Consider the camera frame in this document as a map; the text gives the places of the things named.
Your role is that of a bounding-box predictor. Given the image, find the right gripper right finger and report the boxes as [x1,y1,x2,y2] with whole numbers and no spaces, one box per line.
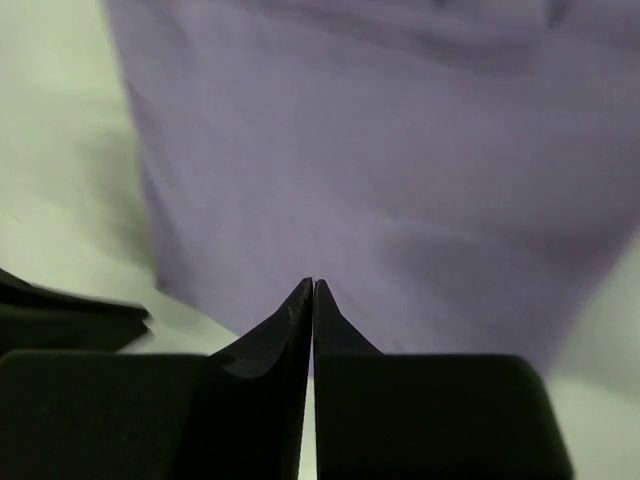
[312,281,574,480]

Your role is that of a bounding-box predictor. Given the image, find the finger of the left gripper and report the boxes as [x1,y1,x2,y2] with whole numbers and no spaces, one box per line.
[1,270,150,354]

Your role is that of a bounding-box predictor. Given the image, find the lavender t shirt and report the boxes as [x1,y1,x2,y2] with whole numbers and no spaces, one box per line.
[106,1,639,371]

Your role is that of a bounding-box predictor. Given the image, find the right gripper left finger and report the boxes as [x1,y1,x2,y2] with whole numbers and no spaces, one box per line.
[1,279,313,479]

